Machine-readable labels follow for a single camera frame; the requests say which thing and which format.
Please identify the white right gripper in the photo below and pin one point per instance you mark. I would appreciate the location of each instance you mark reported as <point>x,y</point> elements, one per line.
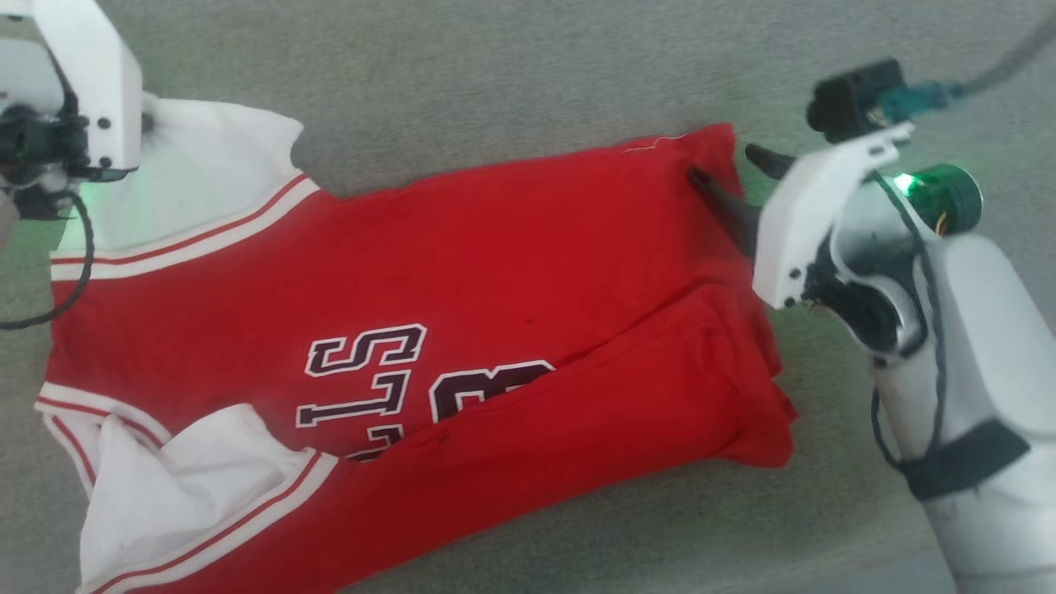
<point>808,206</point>

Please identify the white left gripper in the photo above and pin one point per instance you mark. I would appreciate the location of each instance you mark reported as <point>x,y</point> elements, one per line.
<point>99,82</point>

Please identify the red and white basketball jersey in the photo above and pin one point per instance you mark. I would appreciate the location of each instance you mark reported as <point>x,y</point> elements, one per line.
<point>495,247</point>

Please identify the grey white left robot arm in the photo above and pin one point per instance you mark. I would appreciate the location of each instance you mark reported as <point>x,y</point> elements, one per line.
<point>5,223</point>

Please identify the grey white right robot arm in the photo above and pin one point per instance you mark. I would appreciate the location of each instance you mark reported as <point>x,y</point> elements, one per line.
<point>998,371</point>

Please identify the teal right camera connector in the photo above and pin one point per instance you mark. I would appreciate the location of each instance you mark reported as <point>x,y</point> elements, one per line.
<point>916,99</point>

